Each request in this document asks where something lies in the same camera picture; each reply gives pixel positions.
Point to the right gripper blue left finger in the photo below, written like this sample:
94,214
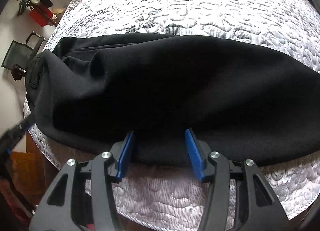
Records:
121,155

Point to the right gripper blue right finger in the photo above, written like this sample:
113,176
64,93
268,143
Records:
198,152

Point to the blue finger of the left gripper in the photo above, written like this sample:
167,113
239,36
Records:
25,124

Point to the black pants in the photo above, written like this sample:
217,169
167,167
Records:
244,100

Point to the black mesh chair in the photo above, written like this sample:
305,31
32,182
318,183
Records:
19,55

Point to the clothes rack with garments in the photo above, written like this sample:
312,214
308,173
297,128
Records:
39,11

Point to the grey quilted mattress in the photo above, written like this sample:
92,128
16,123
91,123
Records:
170,198

